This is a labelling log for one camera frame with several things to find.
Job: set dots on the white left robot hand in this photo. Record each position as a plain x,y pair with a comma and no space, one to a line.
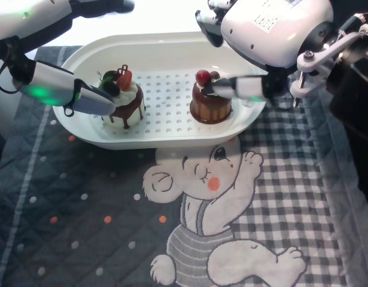
28,21

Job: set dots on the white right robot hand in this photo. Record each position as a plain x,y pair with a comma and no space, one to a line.
276,27

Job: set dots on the white perforated oval tray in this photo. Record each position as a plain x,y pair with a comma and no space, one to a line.
165,98

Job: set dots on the brown cake with cherry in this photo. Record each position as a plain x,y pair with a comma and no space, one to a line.
209,109

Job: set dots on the chocolate drip cake with strawberry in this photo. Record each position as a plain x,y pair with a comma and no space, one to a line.
130,103

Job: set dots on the grey quilt with printed bear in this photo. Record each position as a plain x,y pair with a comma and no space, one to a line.
82,194

